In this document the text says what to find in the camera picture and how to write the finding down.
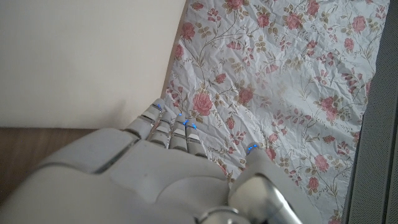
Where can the wooden table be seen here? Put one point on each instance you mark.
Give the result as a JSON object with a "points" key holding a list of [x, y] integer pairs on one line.
{"points": [[25, 149]]}

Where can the floral rose backdrop cloth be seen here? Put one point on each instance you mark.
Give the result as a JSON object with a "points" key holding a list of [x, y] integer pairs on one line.
{"points": [[280, 77]]}

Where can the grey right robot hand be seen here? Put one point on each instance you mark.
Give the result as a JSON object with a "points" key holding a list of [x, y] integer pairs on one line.
{"points": [[140, 180]]}

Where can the beige foam mat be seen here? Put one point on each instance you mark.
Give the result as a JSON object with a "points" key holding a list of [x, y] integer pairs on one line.
{"points": [[77, 62]]}

